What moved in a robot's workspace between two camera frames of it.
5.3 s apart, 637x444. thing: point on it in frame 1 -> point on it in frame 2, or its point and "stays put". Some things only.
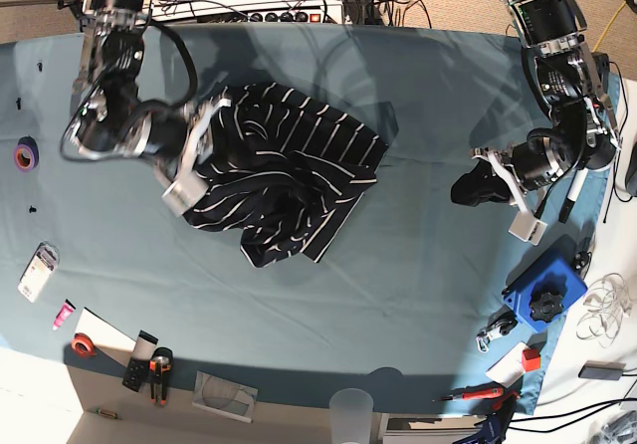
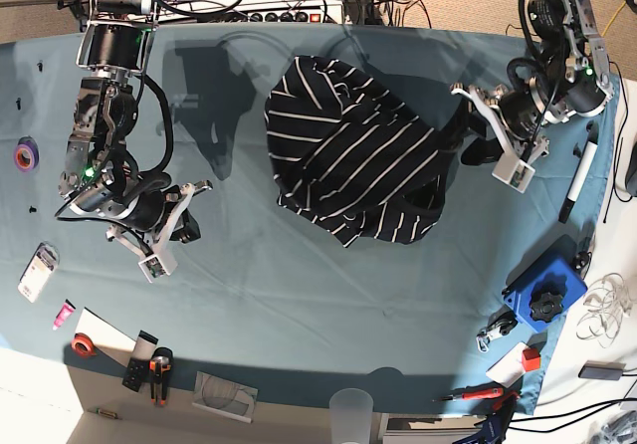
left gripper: x=163 y=143 -> x=142 y=215
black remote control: x=142 y=353 stays put
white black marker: x=573 y=193 stays put
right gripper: x=534 y=164 -> x=522 y=119
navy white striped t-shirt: x=284 y=172 -> x=349 y=158
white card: x=510 y=368 stays put
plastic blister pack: x=38 y=271 stays put
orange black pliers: x=159 y=365 stays put
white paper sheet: x=106 y=338 stays put
